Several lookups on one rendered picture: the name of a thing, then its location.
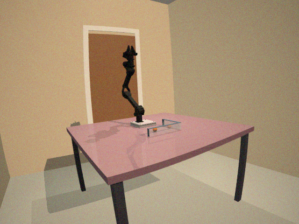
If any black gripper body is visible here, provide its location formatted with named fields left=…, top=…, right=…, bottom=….
left=123, top=52, right=137, bottom=61

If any clear low corner wall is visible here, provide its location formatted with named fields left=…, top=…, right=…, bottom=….
left=149, top=120, right=181, bottom=137

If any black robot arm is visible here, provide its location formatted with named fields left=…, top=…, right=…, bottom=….
left=122, top=61, right=145, bottom=123

